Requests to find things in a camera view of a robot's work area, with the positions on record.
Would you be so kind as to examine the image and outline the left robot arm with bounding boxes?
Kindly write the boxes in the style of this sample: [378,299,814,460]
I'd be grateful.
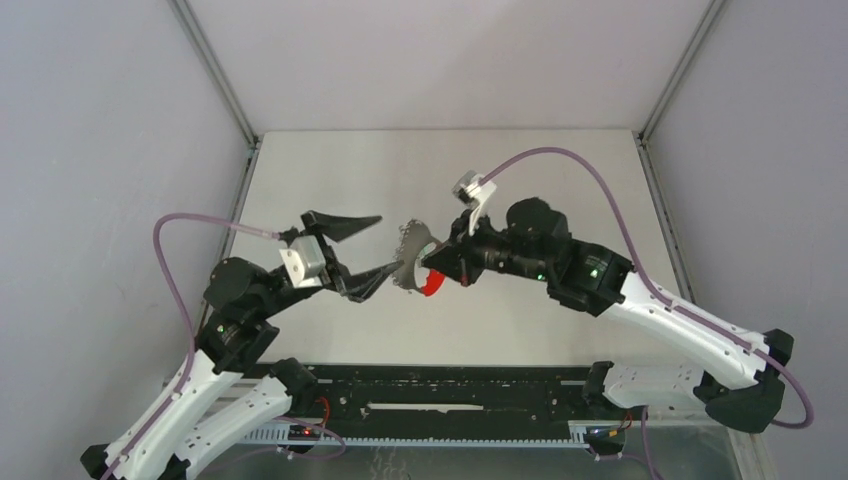
[81,210,399,479]

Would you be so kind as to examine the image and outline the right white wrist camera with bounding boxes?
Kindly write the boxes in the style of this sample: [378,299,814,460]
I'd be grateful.
[452,170,497,236]

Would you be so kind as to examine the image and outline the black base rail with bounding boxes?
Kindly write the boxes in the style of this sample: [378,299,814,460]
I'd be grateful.
[261,361,647,441]

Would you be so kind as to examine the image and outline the metal keyring holder red handle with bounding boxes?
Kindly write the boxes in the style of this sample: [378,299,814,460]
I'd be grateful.
[392,219,444,297]

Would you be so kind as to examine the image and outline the electronics board with leds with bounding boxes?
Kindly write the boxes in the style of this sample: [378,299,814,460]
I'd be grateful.
[287,425,322,441]

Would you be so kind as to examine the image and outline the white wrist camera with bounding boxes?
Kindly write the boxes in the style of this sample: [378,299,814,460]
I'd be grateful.
[452,170,497,236]
[279,235,327,289]

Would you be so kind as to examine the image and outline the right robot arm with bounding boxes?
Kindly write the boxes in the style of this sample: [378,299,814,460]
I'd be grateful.
[421,198,794,433]

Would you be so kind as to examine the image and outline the white slotted cable duct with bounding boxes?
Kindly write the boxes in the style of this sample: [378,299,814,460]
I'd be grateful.
[245,423,598,450]

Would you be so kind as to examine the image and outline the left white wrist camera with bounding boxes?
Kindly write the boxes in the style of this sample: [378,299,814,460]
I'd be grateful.
[279,235,327,289]

